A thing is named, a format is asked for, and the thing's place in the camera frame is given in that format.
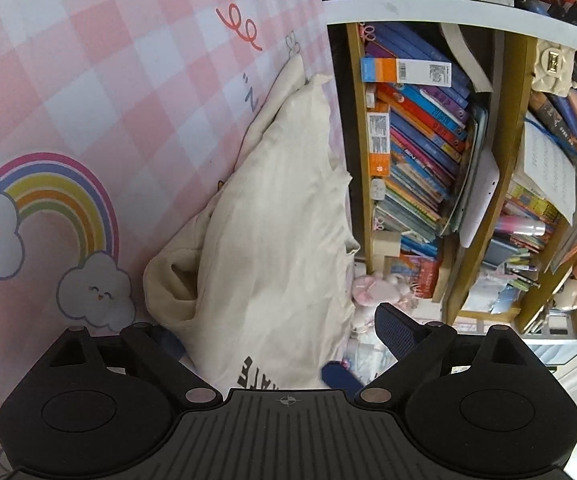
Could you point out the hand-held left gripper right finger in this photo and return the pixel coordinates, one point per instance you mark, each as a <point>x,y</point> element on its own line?
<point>393,330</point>

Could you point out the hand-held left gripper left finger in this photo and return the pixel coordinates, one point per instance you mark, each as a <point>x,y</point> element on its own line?
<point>168,362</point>

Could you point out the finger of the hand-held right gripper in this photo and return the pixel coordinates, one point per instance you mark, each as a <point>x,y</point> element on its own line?
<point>341,376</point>

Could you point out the cream printed t-shirt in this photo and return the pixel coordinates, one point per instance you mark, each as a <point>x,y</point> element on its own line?
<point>278,240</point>

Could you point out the pink plush rabbit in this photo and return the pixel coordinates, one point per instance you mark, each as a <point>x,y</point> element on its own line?
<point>378,295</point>

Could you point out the thick red books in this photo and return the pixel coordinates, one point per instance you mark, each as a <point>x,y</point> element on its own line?
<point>421,275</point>

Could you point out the white charger plug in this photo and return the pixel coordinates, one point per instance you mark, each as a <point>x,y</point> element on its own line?
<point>378,190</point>

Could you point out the white tablet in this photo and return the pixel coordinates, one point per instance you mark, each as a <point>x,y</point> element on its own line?
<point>481,195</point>

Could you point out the row of colourful books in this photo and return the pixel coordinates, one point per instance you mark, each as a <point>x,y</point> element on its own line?
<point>418,150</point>

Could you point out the white and orange carton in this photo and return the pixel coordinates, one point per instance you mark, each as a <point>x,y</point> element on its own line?
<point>378,140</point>
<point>408,71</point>

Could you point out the white paper sheet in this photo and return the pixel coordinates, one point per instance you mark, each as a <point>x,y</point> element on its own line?
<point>548,165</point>

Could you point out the pink checked desk mat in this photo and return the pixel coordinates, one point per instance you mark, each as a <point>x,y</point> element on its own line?
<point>93,85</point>

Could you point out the cream handbag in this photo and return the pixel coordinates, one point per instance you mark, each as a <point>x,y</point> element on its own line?
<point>553,67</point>

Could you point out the wooden bookshelf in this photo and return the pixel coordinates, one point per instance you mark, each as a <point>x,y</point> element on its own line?
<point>418,10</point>

